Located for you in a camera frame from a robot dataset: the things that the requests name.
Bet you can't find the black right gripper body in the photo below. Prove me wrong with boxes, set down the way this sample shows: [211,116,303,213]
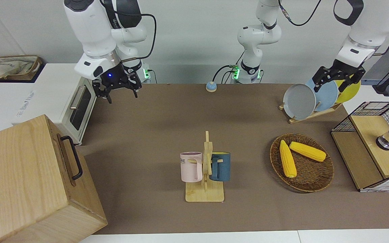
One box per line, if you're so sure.
[101,64,131,89]

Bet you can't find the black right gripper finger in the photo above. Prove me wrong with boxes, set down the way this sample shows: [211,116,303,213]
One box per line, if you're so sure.
[93,80,113,104]
[129,75,143,99]

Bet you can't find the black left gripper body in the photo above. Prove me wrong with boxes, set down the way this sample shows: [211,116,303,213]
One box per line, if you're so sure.
[325,59,365,81]

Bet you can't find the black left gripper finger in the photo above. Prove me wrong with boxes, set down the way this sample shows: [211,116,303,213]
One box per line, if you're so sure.
[339,79,360,93]
[313,66,332,92]

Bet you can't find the pink mug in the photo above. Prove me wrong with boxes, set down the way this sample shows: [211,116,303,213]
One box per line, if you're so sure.
[180,152,203,183]

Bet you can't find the yellow plate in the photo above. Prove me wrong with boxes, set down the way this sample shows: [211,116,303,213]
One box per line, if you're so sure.
[335,78,361,104]

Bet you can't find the light blue plate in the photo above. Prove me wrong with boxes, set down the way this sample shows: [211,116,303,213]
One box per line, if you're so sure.
[305,78,339,112]

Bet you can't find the grey plate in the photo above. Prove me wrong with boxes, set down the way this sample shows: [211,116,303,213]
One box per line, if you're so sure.
[283,83,317,120]

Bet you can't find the wooden plate rack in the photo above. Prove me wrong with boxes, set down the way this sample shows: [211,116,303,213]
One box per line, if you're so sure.
[279,102,343,124]

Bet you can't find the brown table mat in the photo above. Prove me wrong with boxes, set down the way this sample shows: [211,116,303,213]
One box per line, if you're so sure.
[76,83,389,235]

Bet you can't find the white toaster oven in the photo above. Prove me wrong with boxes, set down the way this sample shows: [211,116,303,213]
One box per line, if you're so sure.
[11,63,98,146]

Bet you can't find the yellow corn cob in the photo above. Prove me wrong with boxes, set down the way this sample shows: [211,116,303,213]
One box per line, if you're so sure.
[280,140,297,178]
[289,141,327,162]

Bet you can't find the brown wicker basket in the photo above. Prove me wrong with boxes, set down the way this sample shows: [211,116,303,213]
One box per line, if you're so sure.
[270,133,334,193]

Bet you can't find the brown tray with cloth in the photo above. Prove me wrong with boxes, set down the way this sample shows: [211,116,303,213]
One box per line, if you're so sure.
[0,55,43,82]

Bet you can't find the dark blue mug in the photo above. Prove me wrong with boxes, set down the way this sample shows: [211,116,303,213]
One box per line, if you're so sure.
[210,152,231,182]

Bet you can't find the wooden cabinet box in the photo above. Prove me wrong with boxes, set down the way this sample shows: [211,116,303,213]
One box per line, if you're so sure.
[0,114,108,243]

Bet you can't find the wooden mug rack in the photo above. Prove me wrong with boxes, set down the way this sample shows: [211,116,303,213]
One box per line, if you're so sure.
[185,131,225,203]

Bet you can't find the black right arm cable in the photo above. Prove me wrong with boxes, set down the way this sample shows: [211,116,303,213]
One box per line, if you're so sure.
[103,0,157,63]

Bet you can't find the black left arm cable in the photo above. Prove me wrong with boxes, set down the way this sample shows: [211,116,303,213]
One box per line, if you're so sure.
[279,0,389,56]

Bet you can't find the wire grid wooden shelf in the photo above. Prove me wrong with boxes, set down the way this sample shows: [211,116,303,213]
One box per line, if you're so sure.
[331,101,389,193]

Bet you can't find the black cabinet handle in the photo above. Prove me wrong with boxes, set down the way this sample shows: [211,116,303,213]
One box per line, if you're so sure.
[60,136,83,181]

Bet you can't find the black arm base cable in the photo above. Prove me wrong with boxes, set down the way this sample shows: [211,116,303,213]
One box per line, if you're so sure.
[212,64,239,84]

